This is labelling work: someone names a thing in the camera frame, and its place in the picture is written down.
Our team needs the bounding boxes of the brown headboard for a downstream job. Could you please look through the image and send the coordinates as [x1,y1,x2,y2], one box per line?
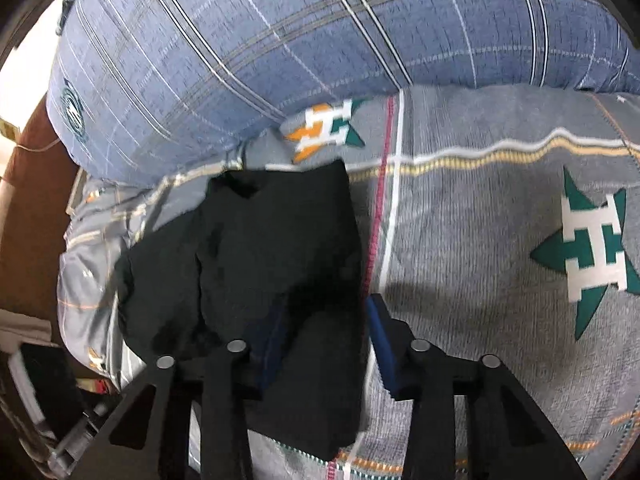
[0,95,83,348]

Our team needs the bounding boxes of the wooden bed rail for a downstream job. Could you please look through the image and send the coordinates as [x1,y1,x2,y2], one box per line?
[65,169,87,213]

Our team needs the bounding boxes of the blue plaid pillow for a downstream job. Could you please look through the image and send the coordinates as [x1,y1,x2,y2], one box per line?
[46,0,640,188]

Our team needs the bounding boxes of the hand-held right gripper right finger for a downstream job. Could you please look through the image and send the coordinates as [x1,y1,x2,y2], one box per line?
[365,292,588,480]

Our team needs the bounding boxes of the black pants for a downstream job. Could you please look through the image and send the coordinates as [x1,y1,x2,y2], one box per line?
[114,159,368,461]

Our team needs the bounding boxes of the grey star-print bed sheet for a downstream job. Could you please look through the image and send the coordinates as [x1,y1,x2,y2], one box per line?
[56,82,640,480]

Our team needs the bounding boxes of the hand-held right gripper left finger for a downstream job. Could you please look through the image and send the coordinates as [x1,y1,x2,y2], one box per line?
[70,305,290,480]

